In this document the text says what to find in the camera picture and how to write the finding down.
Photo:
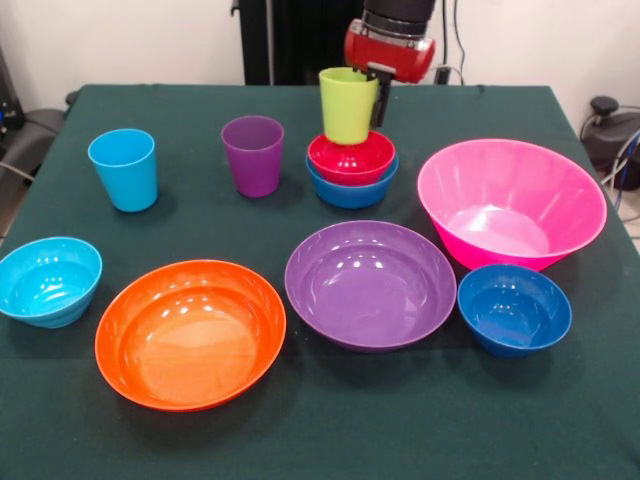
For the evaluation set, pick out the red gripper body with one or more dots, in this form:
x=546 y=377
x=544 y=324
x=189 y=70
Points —
x=395 y=55

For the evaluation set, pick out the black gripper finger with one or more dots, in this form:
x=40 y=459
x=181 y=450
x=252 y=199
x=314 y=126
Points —
x=382 y=100

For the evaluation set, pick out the lime green plastic cup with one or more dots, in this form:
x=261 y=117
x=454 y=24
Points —
x=347 y=110

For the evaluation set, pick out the red small bowl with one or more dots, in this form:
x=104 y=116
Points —
x=350 y=162

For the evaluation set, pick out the blue straight-sided bowl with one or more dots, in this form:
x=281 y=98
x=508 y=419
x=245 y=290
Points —
x=350 y=197

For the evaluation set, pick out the purple plastic cup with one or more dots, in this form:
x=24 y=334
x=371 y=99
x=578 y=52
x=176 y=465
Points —
x=252 y=160

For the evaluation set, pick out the large pink bowl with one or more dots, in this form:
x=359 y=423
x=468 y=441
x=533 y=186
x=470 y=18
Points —
x=505 y=185

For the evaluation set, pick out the wide purple bowl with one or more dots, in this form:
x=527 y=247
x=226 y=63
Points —
x=370 y=290

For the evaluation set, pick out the dark blue small bowl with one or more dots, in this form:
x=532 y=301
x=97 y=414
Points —
x=515 y=315

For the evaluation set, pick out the light blue plastic cup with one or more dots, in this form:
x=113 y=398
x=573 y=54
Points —
x=127 y=175

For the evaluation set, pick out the wide orange bowl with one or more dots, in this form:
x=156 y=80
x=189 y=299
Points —
x=190 y=345

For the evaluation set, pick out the dark green tablecloth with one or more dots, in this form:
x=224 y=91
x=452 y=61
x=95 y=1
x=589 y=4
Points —
x=350 y=425

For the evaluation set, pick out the black equipment box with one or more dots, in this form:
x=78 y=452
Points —
x=7 y=100

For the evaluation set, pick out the light blue small bowl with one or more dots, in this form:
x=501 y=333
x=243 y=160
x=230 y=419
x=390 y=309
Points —
x=50 y=290

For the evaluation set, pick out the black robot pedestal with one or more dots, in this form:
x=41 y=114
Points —
x=300 y=40

